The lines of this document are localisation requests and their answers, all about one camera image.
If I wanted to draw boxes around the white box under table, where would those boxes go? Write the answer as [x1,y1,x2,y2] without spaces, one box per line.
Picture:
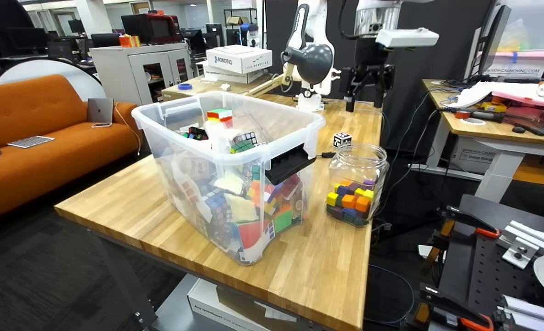
[185,278,299,331]

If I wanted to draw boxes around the orange handled black clamp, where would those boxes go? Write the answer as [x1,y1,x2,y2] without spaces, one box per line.
[413,287,498,331]
[439,206,503,243]

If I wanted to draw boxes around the black computer monitor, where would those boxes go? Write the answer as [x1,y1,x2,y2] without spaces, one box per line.
[463,2,512,85]

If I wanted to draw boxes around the black appliance box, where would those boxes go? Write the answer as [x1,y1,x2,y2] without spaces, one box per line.
[119,11,184,46]

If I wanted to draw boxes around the blue cable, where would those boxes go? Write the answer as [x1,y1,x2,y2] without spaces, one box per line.
[362,263,419,329]

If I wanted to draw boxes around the flat white box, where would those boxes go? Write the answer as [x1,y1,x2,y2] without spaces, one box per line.
[202,66,268,87]

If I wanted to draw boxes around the clear jar with coloured cubes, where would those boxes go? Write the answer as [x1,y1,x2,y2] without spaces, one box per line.
[323,144,391,228]

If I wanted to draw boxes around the white cabinet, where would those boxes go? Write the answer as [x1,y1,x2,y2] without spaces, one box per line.
[88,41,195,107]

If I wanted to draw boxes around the aluminium extrusion bracket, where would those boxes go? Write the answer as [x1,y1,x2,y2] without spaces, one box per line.
[498,219,544,272]

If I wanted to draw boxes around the red and black tool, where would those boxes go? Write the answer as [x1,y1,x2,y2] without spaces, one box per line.
[454,107,544,138]

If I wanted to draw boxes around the large clear plastic bin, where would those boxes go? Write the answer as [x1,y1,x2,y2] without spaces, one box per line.
[130,90,327,267]

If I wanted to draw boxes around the orange sofa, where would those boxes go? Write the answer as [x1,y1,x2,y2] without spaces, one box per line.
[0,72,147,226]

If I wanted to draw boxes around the small black white puzzle cube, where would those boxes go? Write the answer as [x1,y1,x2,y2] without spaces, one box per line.
[331,131,354,153]

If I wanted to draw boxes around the gray laptop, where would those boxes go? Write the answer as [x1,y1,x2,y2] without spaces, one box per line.
[86,96,116,129]

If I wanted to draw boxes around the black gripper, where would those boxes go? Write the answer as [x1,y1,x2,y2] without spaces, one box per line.
[343,44,397,114]

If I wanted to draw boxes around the black perforated board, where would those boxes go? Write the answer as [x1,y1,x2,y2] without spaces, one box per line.
[435,193,514,322]

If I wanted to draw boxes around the white papers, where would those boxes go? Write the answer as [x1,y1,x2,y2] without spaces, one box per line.
[444,79,498,112]

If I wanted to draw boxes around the multicoloured puzzle cube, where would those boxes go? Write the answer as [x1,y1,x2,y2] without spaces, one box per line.
[204,107,235,129]

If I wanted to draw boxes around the orange small container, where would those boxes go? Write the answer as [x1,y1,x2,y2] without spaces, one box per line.
[117,31,143,50]

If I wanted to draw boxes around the gray desk lamp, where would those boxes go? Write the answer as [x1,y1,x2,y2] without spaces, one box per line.
[246,42,336,100]

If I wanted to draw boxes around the wooden desk with white legs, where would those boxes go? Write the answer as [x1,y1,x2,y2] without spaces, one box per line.
[422,77,544,206]

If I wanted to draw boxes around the white cardboard box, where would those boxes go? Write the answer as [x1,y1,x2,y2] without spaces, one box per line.
[204,44,274,76]

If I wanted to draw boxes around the green white puzzle cube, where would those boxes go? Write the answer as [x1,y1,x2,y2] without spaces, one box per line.
[228,131,261,155]

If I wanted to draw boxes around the flat gray pad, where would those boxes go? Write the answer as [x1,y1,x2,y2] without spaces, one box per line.
[7,134,57,151]

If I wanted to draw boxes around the pink folder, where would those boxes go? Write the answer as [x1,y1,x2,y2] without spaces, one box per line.
[490,85,544,120]

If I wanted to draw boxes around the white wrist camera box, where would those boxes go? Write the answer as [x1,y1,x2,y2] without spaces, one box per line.
[375,26,441,50]

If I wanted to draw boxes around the white round chair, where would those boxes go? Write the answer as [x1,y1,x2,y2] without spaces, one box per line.
[0,57,108,103]

